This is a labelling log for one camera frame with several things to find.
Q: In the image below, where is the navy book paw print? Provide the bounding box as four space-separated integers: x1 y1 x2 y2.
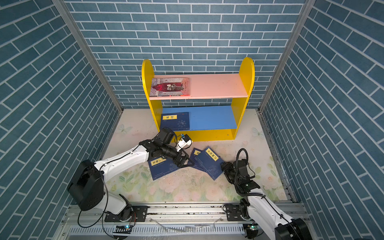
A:
161 112 190 132

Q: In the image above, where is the yellow pink blue bookshelf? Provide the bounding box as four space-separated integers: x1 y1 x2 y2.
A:
142 58 255 142

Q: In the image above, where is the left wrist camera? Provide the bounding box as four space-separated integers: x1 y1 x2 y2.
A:
176 134 193 152

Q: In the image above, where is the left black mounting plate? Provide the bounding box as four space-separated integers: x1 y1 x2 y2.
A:
105 206 149 223

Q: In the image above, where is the right aluminium corner post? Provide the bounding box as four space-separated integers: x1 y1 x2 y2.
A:
259 0 316 113

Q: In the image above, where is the black mounting plate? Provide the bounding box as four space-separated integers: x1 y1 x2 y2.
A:
222 204 250 222
105 206 149 223

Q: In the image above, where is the green circuit board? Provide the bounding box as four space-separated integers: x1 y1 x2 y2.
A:
243 224 260 240
113 225 133 235

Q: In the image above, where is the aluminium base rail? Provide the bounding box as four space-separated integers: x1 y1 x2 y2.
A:
54 201 317 240

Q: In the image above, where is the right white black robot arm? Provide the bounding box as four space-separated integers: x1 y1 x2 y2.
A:
221 159 312 240

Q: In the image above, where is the left aluminium corner post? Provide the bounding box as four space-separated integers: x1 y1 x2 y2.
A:
52 0 124 114

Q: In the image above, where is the pink red cover book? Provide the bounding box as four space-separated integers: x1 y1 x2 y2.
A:
150 78 190 97

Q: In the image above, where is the navy book top right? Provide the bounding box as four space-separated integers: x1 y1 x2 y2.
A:
196 147 225 180

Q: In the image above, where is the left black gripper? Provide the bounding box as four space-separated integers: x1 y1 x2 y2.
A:
161 144 196 168

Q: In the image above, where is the aluminium corner post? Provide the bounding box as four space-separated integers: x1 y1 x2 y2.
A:
259 0 316 113
52 0 124 114

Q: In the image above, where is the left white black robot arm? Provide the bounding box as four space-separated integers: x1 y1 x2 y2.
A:
67 135 193 222

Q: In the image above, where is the navy book bottom left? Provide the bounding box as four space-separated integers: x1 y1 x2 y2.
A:
148 158 179 181

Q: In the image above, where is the navy book under right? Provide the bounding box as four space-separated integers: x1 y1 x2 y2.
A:
190 148 205 172

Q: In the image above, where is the left green circuit board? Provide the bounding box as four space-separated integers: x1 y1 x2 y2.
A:
113 225 133 235

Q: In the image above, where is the white slotted cable duct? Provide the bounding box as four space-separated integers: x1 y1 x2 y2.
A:
68 224 246 237

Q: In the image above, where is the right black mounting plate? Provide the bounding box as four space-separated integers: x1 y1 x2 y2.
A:
222 204 250 222

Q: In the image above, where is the right green circuit board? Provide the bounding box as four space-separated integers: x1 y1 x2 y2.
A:
243 224 260 240

